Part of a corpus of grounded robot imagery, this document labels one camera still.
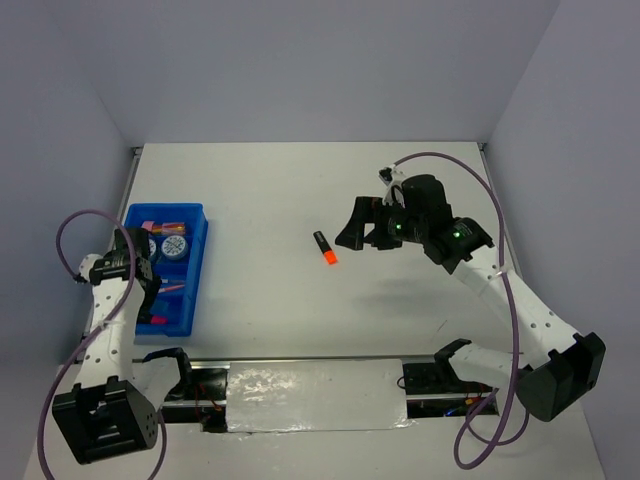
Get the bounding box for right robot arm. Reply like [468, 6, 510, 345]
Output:
[335, 167, 606, 422]

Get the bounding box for blue plastic bin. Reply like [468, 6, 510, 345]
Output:
[125, 203, 208, 338]

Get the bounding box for orange-capped black highlighter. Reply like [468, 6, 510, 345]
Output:
[313, 231, 338, 265]

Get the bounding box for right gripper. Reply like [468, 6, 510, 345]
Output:
[334, 195, 426, 249]

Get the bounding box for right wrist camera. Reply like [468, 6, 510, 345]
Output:
[378, 164, 406, 188]

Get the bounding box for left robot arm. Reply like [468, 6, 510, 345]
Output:
[52, 227, 196, 465]

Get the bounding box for blue white round jar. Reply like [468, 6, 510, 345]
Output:
[148, 238, 159, 263]

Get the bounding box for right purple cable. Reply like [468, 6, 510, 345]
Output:
[392, 152, 530, 471]

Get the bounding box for pink pen bundle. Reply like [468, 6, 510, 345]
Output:
[141, 220, 187, 236]

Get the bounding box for orange clear pen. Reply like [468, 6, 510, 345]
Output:
[158, 284, 185, 294]

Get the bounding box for purple cable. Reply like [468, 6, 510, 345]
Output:
[392, 152, 530, 471]
[37, 209, 169, 480]

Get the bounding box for blue-capped black highlighter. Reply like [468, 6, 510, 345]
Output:
[152, 299, 169, 312]

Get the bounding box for silver taped plate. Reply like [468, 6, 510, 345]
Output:
[226, 359, 411, 433]

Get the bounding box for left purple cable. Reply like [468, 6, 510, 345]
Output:
[37, 209, 169, 480]

